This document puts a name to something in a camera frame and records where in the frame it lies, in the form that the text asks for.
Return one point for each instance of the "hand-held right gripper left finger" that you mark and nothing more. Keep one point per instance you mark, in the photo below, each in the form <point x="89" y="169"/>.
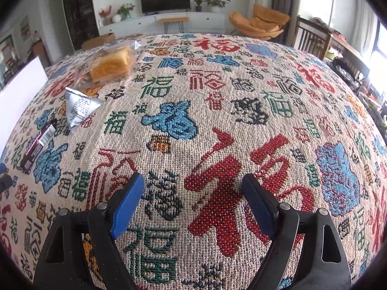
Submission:
<point x="127" y="205"/>

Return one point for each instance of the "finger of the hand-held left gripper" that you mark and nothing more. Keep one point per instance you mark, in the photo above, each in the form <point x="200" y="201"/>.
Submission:
<point x="4" y="182"/>

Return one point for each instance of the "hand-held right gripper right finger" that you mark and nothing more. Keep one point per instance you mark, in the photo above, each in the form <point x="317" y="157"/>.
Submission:
<point x="258" y="205"/>

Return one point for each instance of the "dark brown chocolate bar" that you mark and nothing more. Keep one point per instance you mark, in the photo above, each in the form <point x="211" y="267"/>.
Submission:
<point x="36" y="146"/>

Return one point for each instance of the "white rectangular box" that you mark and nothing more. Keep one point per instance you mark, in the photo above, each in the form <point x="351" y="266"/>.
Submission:
<point x="18" y="96"/>

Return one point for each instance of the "silver triangular snack packet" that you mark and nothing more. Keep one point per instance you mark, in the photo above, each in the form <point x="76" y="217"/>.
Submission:
<point x="79" y="105"/>

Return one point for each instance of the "sliced bread clear bag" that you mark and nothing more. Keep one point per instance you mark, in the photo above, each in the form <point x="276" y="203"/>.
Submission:
<point x="112" y="63"/>

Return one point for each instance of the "printed woven blanket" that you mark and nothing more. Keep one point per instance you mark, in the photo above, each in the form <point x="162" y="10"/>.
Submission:
<point x="211" y="111"/>

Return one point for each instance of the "cluttered side table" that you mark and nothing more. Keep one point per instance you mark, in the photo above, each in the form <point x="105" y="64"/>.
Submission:
<point x="359" y="81"/>

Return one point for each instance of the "cardboard box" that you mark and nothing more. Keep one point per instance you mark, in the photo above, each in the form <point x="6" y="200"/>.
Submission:
<point x="98" y="40"/>

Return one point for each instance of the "wooden dining chair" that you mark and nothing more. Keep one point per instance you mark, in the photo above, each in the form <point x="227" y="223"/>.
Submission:
<point x="311" y="37"/>

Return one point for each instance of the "white television cabinet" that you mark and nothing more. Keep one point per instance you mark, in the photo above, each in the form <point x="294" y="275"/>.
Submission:
<point x="136" y="25"/>

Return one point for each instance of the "orange lounge chair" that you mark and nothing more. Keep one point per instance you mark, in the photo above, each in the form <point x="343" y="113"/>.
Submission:
<point x="260" y="24"/>

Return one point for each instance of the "tall black cabinet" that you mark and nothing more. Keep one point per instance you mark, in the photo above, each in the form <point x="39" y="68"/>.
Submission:
<point x="80" y="12"/>

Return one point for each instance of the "white round vase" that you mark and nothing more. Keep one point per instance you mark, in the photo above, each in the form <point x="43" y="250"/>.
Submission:
<point x="116" y="18"/>

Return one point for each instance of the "wooden stool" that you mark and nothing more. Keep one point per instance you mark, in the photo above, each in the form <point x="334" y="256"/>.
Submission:
<point x="172" y="20"/>

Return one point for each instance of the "red flower vase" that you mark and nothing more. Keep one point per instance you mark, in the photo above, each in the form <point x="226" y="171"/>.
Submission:
<point x="105" y="13"/>

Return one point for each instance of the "leafy plant in vase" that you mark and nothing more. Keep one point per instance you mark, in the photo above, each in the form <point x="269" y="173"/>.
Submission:
<point x="125" y="11"/>

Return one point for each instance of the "grey curtain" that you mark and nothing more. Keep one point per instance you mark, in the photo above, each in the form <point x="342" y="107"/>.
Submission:
<point x="287" y="6"/>

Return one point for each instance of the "large green potted plant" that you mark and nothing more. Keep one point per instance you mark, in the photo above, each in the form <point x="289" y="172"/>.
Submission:
<point x="216" y="1"/>

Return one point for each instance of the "small dark potted plant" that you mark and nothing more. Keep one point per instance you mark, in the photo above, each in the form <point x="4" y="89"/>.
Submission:
<point x="198" y="6"/>

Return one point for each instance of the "white sheer curtain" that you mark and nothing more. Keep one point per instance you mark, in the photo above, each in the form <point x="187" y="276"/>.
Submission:
<point x="364" y="24"/>

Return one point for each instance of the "framed wall picture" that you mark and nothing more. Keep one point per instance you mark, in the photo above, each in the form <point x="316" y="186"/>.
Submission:
<point x="24" y="27"/>

